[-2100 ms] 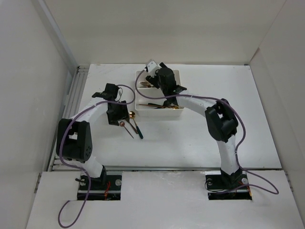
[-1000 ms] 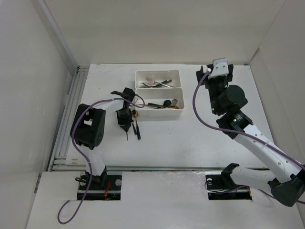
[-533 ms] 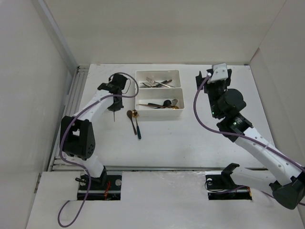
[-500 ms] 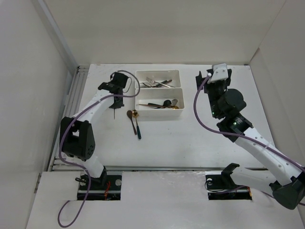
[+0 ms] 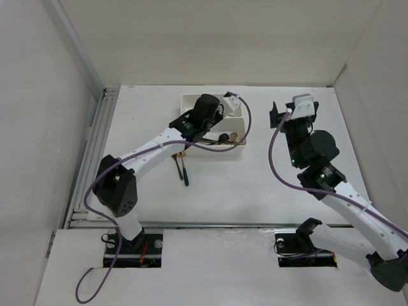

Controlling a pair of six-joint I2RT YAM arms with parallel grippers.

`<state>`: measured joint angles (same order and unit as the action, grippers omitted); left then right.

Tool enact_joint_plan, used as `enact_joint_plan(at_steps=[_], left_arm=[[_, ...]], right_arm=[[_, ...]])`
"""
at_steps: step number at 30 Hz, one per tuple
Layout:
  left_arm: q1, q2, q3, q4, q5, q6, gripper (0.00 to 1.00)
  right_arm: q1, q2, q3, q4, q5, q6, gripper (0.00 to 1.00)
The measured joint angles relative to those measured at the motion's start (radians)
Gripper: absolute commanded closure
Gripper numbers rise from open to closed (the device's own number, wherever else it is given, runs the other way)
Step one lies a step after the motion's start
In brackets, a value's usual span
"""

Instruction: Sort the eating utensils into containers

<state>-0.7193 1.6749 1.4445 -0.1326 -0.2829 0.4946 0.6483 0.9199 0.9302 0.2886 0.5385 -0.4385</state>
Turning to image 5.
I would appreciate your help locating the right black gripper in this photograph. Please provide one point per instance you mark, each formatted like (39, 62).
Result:
(274, 115)

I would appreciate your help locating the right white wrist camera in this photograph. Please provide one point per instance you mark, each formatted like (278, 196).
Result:
(302, 106)

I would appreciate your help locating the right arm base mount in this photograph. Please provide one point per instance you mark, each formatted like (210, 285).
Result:
(295, 249)

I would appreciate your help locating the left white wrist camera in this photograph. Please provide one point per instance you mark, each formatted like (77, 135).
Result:
(232, 105)

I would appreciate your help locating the gold spoon green handle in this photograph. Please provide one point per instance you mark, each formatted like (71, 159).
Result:
(184, 170)

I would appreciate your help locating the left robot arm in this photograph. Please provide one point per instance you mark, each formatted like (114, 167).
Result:
(117, 178)

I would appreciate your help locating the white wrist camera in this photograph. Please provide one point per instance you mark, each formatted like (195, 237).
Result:
(232, 105)
(302, 106)

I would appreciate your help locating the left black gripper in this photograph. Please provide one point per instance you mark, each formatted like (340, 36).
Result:
(218, 113)

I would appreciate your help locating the black measuring spoon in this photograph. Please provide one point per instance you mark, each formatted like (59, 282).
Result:
(224, 137)

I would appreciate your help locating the white plastic bin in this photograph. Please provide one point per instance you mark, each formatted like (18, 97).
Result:
(188, 102)
(221, 152)

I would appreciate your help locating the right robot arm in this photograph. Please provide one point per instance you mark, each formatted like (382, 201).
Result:
(381, 246)

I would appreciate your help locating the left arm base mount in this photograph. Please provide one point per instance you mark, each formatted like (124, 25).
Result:
(146, 254)

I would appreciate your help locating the silver spoon copper handle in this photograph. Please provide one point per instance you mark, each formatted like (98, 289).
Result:
(232, 139)

